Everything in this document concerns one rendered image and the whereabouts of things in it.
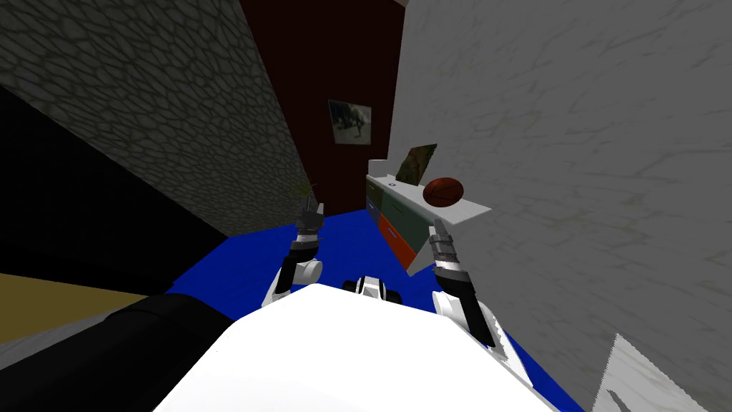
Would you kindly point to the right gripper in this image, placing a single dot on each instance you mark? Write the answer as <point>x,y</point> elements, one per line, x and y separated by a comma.
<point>443,247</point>

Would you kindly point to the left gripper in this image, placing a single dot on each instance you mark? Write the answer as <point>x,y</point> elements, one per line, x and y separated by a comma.
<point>309,221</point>

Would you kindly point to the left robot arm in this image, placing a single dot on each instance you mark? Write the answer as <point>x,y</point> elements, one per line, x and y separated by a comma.
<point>114,355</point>

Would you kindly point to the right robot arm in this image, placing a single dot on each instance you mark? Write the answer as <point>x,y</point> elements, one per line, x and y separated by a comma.
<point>466,303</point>

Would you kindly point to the white sideboard with coloured drawers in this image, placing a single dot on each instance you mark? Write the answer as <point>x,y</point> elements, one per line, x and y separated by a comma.
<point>409,220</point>

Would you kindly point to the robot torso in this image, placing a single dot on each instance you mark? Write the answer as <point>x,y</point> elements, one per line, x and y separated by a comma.
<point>343,355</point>

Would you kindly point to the grey picture on wall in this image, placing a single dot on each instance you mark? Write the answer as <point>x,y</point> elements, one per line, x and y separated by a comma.
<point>350,122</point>

